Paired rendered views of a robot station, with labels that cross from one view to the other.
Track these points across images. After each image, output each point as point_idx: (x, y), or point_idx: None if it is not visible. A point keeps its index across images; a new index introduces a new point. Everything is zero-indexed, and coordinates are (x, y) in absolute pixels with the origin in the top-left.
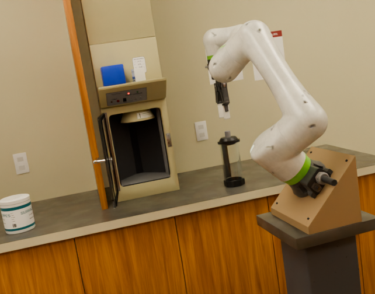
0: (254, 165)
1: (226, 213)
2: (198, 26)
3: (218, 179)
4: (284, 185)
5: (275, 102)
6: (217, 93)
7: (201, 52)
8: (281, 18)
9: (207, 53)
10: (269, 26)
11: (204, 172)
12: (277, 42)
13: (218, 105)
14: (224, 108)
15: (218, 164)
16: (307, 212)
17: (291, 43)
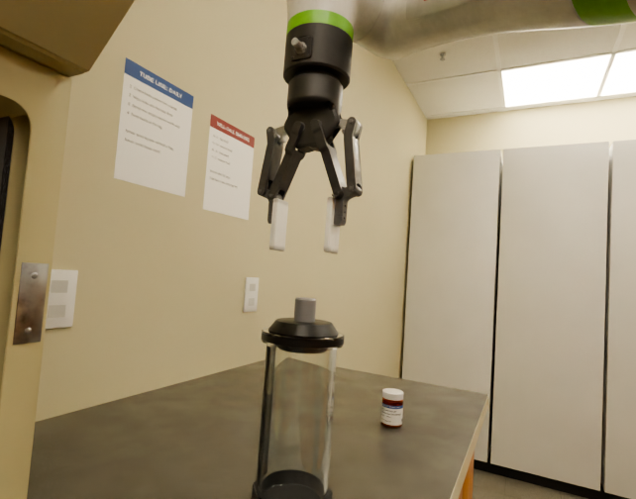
0: (212, 407)
1: None
2: (120, 23)
3: (173, 483)
4: (454, 493)
5: (225, 264)
6: (290, 157)
7: (111, 88)
8: (258, 119)
9: (313, 0)
10: (241, 120)
11: (65, 444)
12: (246, 154)
13: (278, 202)
14: (333, 212)
15: (80, 405)
16: None
17: (262, 167)
